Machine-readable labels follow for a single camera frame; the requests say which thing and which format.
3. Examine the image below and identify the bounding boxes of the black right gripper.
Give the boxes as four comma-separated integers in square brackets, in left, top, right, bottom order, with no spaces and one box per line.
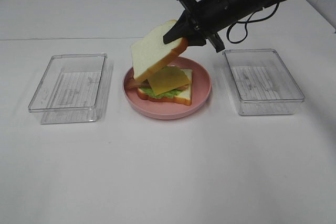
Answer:
[163,0,229,52]

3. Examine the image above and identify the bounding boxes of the tray bread slice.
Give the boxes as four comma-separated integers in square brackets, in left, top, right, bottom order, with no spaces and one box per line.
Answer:
[136,82,192,106]
[131,20,188,82]

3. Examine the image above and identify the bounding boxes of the yellow cheese slice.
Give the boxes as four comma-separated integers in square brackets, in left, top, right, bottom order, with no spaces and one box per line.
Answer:
[148,66,193,95]

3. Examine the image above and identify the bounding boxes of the tray bacon strip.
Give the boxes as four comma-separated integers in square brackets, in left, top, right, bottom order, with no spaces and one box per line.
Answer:
[124,77,151,90]

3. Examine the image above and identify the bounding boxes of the green lettuce leaf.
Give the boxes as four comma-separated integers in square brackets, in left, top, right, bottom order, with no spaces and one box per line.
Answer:
[139,88,182,99]

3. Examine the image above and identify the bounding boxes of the pink plate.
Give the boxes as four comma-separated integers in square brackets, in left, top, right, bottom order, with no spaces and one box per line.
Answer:
[123,57,212,120]

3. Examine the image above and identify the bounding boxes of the clear plastic right tray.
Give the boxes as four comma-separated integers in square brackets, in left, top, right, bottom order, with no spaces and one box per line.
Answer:
[223,49,305,116]

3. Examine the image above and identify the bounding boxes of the clear plastic tray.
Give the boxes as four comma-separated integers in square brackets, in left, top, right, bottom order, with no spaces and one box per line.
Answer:
[223,49,305,116]
[28,53,113,124]

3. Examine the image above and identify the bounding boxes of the clear plastic left tray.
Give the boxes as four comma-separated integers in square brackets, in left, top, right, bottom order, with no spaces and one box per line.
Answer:
[28,53,113,124]

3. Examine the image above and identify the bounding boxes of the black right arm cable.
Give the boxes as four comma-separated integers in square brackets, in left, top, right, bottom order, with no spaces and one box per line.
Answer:
[226,2,279,44]

